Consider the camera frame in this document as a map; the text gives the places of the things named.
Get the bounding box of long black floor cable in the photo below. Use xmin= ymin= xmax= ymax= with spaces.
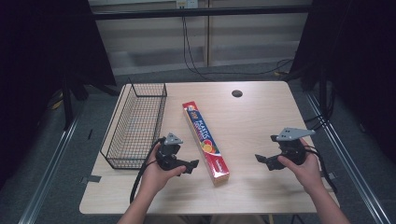
xmin=181 ymin=15 xmax=295 ymax=83

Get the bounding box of black wire basket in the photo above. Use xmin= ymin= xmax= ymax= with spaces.
xmin=99 ymin=78 xmax=169 ymax=171

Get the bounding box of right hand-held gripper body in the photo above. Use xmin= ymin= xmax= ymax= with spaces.
xmin=269 ymin=126 xmax=317 ymax=166

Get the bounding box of black metal stand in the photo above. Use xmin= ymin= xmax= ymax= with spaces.
xmin=61 ymin=74 xmax=75 ymax=132

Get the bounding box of person's left hand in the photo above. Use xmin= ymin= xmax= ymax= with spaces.
xmin=139 ymin=151 xmax=188 ymax=196

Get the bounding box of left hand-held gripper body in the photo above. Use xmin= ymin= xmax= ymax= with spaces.
xmin=155 ymin=132 xmax=189 ymax=172

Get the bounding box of black curtain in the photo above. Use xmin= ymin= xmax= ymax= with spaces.
xmin=288 ymin=0 xmax=396 ymax=162
xmin=0 ymin=0 xmax=118 ymax=190

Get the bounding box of long plastic wrap box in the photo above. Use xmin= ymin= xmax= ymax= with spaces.
xmin=181 ymin=100 xmax=231 ymax=188

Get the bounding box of person's right hand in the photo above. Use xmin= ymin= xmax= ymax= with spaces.
xmin=276 ymin=137 xmax=325 ymax=196

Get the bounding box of metal floor rail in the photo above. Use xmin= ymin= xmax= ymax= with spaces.
xmin=304 ymin=91 xmax=392 ymax=224
xmin=18 ymin=116 xmax=82 ymax=224

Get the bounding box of bundle of black cables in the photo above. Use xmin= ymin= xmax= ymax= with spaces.
xmin=302 ymin=78 xmax=337 ymax=133

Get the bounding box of black horizontal bar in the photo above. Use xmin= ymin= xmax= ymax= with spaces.
xmin=88 ymin=4 xmax=314 ymax=21

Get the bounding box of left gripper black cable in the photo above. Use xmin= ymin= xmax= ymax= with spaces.
xmin=129 ymin=137 xmax=166 ymax=205

